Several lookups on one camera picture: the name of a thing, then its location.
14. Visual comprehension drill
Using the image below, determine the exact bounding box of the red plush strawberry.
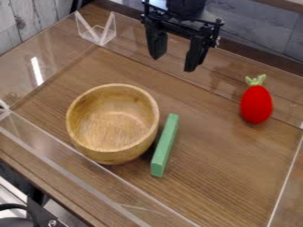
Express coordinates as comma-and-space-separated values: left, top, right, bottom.
240, 74, 273, 124

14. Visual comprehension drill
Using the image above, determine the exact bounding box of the wooden bowl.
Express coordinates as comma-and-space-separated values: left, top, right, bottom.
67, 83, 160, 165

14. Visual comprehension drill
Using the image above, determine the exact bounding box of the green rectangular block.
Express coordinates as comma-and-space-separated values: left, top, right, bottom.
151, 113, 180, 177

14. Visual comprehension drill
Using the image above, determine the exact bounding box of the black cable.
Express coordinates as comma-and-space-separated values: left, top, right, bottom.
0, 203, 33, 220

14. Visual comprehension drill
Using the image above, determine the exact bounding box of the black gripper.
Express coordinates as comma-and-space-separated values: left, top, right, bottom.
141, 0, 224, 72

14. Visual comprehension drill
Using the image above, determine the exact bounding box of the clear acrylic tray wall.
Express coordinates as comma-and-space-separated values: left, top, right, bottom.
0, 7, 303, 227

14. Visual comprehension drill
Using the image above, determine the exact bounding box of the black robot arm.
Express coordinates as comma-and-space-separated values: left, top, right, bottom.
141, 0, 224, 72

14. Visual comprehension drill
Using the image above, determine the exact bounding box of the black clamp bracket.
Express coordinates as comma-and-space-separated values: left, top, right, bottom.
27, 198, 68, 227

